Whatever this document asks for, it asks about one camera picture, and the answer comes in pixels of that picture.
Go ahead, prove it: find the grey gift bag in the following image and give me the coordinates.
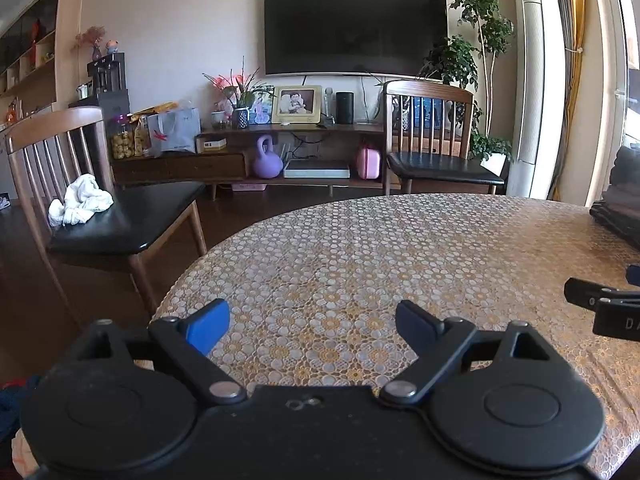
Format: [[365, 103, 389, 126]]
[[146, 107, 202, 156]]

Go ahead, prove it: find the purple kettlebell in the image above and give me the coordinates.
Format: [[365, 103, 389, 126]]
[[251, 135, 285, 179]]

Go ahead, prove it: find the wooden chair black seat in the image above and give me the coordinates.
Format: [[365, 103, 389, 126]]
[[382, 80, 506, 196], [4, 106, 208, 313]]

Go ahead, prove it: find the black cylinder speaker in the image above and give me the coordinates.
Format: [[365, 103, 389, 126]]
[[335, 91, 354, 125]]

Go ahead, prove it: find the black flat television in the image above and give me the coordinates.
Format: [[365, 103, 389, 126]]
[[263, 0, 449, 81]]

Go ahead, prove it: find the tall green potted plant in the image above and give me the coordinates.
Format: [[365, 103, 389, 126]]
[[417, 0, 516, 176]]

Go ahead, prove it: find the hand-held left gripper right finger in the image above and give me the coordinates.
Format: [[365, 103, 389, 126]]
[[379, 300, 553, 407]]

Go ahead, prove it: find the yellow paper bag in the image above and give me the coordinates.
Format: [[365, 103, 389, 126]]
[[131, 101, 178, 117]]

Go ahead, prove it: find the yellow grey curtain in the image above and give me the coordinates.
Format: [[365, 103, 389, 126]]
[[547, 0, 587, 201]]

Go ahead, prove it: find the clear jar of yellow snacks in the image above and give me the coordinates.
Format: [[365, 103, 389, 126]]
[[109, 115, 135, 159]]

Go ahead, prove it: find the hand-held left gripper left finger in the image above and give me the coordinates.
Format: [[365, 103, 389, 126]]
[[75, 298, 248, 407]]

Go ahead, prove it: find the vase with pink flowers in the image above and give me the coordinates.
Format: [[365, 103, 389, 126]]
[[75, 26, 107, 61]]

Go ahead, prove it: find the yellow photo frame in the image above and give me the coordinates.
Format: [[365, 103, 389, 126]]
[[271, 85, 323, 125]]

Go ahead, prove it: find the black water dispenser cabinet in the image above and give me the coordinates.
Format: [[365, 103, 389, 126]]
[[68, 52, 132, 161]]

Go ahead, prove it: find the small colourful picture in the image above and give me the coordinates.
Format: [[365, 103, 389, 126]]
[[248, 85, 276, 125]]

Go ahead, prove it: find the dark blue cloth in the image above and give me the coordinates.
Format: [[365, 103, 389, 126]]
[[0, 375, 41, 441]]

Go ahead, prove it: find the crumpled white cloth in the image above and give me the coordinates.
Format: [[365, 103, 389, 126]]
[[48, 174, 115, 227]]

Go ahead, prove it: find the light wooden bookshelf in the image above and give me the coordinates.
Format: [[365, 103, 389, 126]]
[[0, 0, 85, 116]]

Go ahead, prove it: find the dark wooden television cabinet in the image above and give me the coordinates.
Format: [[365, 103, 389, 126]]
[[110, 122, 476, 201]]

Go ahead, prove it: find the grey folded garment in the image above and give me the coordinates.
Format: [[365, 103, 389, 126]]
[[607, 145, 640, 206]]

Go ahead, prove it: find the potted pink flower plant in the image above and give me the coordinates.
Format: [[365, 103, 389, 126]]
[[202, 57, 276, 129]]

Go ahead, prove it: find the white standing air conditioner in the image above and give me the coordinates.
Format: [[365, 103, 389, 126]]
[[507, 0, 566, 201]]

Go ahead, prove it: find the white garment with orange stitching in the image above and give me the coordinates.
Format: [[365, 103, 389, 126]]
[[11, 427, 41, 480]]

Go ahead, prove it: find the pink small case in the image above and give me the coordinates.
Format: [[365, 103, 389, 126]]
[[356, 144, 382, 181]]

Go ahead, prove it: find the white flat box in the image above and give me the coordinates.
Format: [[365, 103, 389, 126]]
[[283, 160, 351, 179]]

